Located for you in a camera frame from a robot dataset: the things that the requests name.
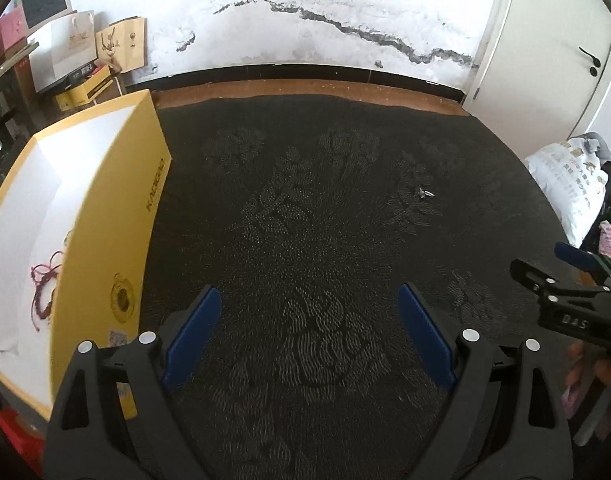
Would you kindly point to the white paper bag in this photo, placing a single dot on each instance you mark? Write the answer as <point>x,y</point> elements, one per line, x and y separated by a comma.
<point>60,55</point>

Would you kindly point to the flat yellow box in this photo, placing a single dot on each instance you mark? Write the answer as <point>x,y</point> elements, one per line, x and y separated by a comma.
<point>85,92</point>

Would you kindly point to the pink paper bag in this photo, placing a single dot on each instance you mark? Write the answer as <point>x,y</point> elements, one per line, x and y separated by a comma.
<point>10,32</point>

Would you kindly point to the white door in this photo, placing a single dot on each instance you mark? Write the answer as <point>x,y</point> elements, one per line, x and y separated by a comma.
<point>545,50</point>

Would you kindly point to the brown paper bag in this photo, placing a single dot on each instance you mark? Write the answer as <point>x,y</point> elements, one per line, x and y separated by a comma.
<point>128,42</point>

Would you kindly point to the small silver earring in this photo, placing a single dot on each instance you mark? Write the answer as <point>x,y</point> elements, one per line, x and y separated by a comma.
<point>426,193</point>

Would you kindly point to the red plastic item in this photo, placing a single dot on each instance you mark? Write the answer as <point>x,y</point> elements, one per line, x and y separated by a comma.
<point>15,430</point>

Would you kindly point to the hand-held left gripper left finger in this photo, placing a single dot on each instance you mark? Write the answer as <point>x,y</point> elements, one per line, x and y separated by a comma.
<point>195,332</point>

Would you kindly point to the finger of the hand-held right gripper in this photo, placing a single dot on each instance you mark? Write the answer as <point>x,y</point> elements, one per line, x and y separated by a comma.
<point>535,275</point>
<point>575,256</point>

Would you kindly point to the yellow cardboard box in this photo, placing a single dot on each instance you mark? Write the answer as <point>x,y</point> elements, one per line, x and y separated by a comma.
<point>110,220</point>

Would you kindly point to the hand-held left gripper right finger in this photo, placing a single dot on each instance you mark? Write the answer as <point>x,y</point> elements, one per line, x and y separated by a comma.
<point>425,332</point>

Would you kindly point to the white printed sack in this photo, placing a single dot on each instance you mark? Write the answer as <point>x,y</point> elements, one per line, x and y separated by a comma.
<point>565,185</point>

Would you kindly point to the black floral tablecloth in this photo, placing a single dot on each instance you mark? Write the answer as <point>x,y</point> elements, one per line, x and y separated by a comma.
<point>310,235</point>

